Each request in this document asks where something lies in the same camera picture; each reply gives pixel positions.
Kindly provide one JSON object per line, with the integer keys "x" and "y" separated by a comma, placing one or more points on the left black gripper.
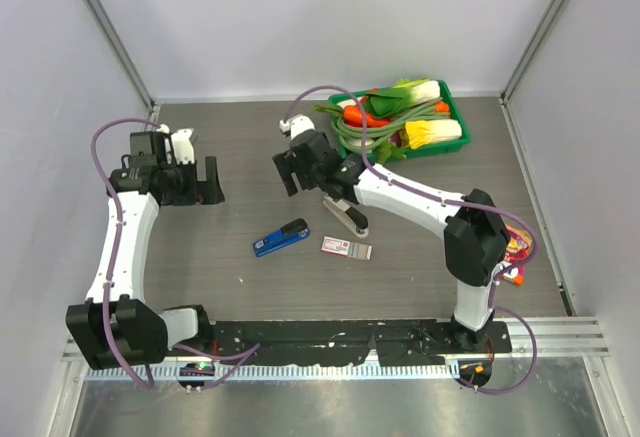
{"x": 200, "y": 192}

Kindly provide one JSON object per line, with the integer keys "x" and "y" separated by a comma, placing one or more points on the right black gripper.
{"x": 287, "y": 165}

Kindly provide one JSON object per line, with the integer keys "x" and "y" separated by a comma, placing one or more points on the blue stapler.
{"x": 291, "y": 233}

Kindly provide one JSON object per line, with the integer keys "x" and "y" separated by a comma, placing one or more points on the grey black stapler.
{"x": 355, "y": 221}

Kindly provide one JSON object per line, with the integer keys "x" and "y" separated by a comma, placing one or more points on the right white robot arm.
{"x": 474, "y": 235}

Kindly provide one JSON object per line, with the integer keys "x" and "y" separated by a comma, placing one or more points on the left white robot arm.
{"x": 114, "y": 325}

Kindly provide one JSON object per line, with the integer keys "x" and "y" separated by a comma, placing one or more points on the toy green long beans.
{"x": 432, "y": 110}

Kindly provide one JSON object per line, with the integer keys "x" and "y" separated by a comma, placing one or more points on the toy white radish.
{"x": 353, "y": 144}

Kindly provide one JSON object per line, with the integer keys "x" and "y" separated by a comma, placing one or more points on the toy orange carrot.
{"x": 354, "y": 117}

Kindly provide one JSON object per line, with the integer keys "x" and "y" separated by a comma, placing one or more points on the green plastic tray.
{"x": 393, "y": 148}

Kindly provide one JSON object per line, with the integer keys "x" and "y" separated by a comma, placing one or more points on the toy bok choy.
{"x": 406, "y": 94}

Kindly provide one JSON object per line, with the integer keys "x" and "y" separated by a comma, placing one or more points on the toy napa cabbage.
{"x": 421, "y": 133}

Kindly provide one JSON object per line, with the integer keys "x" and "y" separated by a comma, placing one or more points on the colourful candy bag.
{"x": 518, "y": 250}

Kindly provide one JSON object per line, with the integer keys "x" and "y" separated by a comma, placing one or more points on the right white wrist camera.
{"x": 296, "y": 125}

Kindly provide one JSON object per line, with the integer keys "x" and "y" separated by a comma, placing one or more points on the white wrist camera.
{"x": 296, "y": 125}
{"x": 179, "y": 145}

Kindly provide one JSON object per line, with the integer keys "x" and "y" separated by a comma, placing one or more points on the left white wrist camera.
{"x": 179, "y": 145}

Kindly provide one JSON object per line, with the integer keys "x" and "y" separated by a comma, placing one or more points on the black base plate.
{"x": 339, "y": 343}

